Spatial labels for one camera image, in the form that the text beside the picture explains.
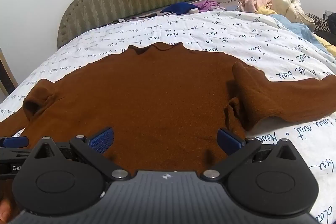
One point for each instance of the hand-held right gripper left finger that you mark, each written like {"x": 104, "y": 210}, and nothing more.
{"x": 102, "y": 138}

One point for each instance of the brown knit sweater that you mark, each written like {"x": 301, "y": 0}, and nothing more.
{"x": 157, "y": 95}

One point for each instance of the wooden furniture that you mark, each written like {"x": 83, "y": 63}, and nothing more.
{"x": 6, "y": 74}

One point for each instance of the small white container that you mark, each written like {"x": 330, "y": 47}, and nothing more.
{"x": 194, "y": 10}

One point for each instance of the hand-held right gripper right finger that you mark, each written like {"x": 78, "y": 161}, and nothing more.
{"x": 229, "y": 141}

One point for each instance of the dark clothing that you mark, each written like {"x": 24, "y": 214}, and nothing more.
{"x": 329, "y": 27}

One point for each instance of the white printed blanket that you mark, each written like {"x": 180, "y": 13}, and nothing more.
{"x": 189, "y": 29}

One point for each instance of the light blue cloth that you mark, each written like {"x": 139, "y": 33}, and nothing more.
{"x": 299, "y": 28}

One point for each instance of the black white zigzag cloth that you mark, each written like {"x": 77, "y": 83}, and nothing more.
{"x": 316, "y": 20}

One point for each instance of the dark blue cloth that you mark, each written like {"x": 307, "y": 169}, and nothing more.
{"x": 178, "y": 7}

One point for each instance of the person's left hand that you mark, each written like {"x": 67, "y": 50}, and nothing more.
{"x": 5, "y": 211}

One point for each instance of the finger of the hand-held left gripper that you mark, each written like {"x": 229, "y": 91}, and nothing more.
{"x": 14, "y": 141}

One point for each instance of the cream jacket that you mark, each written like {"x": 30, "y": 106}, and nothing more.
{"x": 288, "y": 6}

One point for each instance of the purple cloth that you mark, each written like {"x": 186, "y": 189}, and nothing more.
{"x": 207, "y": 5}

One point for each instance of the yellow cloth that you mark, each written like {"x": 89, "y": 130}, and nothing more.
{"x": 328, "y": 45}

